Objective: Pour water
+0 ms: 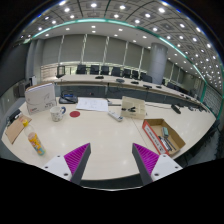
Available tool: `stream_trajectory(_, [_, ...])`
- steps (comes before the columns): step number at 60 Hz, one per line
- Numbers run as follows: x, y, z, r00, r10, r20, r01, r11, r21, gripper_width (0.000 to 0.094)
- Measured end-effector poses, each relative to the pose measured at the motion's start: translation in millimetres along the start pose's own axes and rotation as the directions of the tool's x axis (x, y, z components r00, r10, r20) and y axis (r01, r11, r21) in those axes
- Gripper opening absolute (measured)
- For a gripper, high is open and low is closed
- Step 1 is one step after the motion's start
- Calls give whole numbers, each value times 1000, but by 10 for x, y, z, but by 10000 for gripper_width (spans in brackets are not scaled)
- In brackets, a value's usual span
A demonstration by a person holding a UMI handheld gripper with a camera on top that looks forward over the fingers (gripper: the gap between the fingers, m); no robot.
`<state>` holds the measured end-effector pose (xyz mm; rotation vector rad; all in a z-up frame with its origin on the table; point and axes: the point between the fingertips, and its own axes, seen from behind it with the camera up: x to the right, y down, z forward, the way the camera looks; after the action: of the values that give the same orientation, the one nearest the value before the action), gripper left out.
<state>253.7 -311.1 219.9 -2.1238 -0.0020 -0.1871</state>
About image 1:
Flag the beige box with black tool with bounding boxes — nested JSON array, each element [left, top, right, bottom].
[[121, 96, 146, 120]]

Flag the white paper sheets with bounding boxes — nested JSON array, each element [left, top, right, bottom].
[[76, 98, 108, 112]]

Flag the red round coaster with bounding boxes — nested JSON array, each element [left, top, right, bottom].
[[70, 111, 80, 118]]

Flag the open cardboard box red edge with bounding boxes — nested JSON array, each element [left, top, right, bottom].
[[142, 119, 185, 156]]

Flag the black device on table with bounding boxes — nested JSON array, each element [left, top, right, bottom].
[[59, 94, 78, 104]]

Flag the white patterned ceramic mug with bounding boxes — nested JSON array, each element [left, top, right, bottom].
[[50, 106, 66, 122]]

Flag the long curved conference desk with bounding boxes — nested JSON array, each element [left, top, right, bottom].
[[45, 75, 211, 114]]

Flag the plastic bottle with yellow cap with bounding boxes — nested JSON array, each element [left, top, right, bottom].
[[22, 119, 45, 155]]

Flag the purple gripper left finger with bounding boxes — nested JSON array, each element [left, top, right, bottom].
[[43, 143, 91, 185]]

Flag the white cardboard box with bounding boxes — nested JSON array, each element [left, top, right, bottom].
[[25, 83, 57, 115]]

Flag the brown cardboard sheet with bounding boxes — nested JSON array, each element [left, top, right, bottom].
[[6, 115, 31, 144]]

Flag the white remote control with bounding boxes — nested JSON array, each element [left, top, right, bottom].
[[108, 111, 123, 122]]

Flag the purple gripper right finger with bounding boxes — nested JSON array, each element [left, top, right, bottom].
[[132, 143, 182, 185]]

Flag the grey round pillar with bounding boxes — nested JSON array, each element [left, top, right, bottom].
[[148, 43, 168, 85]]

